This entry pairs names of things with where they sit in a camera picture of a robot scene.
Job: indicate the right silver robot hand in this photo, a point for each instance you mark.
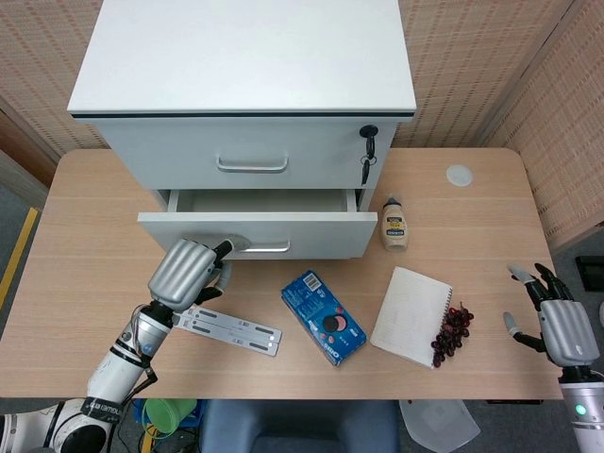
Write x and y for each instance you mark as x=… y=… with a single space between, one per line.
x=568 y=335

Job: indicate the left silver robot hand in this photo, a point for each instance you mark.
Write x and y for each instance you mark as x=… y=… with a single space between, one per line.
x=181 y=273

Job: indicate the white cabinet drawer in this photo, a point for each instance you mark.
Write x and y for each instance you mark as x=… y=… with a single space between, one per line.
x=330 y=233

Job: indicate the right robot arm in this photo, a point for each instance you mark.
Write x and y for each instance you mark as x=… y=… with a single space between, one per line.
x=585 y=415

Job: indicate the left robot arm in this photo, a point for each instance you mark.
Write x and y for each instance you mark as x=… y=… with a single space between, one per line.
x=113 y=373

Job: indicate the tall white lockable drawer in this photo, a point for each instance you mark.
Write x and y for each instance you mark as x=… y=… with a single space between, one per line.
x=165 y=156

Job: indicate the white drawer cabinet body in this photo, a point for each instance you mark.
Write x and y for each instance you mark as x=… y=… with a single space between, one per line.
x=236 y=56

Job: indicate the black floor base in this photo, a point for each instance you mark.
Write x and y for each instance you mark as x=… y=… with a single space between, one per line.
x=590 y=271

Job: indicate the silver folding laptop stand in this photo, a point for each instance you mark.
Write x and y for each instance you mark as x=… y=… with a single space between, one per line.
x=236 y=332

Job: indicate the dark red grape bunch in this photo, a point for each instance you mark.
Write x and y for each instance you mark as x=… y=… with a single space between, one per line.
x=448 y=337

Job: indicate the green plastic bucket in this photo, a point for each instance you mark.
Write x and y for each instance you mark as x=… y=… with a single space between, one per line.
x=167 y=415

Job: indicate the blue Oreo cookie box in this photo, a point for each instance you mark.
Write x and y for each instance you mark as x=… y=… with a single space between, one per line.
x=321 y=311

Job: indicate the translucent white plastic container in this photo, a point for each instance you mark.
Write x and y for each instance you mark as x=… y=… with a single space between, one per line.
x=439 y=424

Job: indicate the white spiral notebook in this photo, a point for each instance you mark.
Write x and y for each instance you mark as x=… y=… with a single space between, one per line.
x=408 y=316

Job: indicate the blue office chair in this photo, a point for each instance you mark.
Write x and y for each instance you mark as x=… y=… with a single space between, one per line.
x=297 y=424

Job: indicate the beige sauce squeeze bottle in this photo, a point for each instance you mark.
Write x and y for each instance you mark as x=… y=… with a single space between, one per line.
x=394 y=231

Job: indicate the black head key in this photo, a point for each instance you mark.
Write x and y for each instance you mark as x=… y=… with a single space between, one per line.
x=369 y=146
x=364 y=172

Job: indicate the black cabinet lock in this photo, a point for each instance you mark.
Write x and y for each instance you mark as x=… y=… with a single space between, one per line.
x=368 y=130

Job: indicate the black table bracket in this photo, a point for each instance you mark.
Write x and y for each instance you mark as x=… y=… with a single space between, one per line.
x=514 y=402

